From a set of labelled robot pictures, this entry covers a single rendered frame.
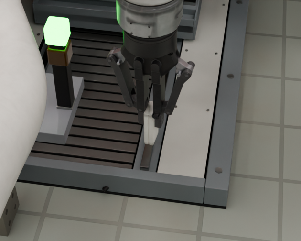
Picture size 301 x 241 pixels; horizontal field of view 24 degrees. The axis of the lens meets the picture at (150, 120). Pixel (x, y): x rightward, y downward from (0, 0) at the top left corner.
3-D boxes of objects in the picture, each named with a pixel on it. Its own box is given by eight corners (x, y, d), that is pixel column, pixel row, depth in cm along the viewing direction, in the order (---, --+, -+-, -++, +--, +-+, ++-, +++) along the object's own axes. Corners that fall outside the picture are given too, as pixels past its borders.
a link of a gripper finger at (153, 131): (153, 101, 107) (158, 102, 107) (154, 131, 113) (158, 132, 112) (148, 114, 105) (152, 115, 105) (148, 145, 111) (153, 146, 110)
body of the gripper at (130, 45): (111, 32, 93) (114, 82, 99) (172, 43, 91) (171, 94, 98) (128, -1, 98) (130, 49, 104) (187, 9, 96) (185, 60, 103)
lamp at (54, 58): (73, 54, 134) (71, 38, 132) (68, 67, 132) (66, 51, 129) (53, 51, 135) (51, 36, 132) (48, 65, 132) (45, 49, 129)
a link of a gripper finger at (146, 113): (148, 114, 105) (143, 113, 106) (148, 145, 111) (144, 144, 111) (153, 101, 107) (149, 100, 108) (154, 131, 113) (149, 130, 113)
